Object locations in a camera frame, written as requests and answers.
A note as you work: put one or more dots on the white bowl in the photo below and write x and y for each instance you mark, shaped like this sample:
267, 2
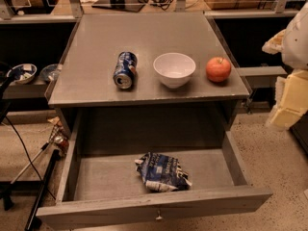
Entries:
174, 69

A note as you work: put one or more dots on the black tripod leg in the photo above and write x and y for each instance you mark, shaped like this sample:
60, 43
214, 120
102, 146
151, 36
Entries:
33, 221

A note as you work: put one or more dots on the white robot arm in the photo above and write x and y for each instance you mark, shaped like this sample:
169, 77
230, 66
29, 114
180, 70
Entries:
292, 42

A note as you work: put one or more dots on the open grey wooden drawer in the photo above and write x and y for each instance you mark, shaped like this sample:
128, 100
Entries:
100, 185

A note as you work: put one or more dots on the grey wooden cabinet counter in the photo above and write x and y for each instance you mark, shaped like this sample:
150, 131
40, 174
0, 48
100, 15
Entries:
86, 79

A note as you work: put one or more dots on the blue chip bag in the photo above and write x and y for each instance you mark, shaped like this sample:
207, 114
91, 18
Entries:
162, 173

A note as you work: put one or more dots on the small bowl with items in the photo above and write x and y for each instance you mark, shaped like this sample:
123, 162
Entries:
23, 73

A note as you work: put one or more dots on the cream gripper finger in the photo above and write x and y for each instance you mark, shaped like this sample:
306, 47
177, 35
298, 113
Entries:
291, 100

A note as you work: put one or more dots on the blue soda can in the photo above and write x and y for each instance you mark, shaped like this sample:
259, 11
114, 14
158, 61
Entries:
125, 70

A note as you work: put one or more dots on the red apple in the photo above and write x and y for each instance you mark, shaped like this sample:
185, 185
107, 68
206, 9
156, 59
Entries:
218, 69

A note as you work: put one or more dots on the black monitor stand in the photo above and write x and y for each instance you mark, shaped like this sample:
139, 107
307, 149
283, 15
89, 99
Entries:
132, 6

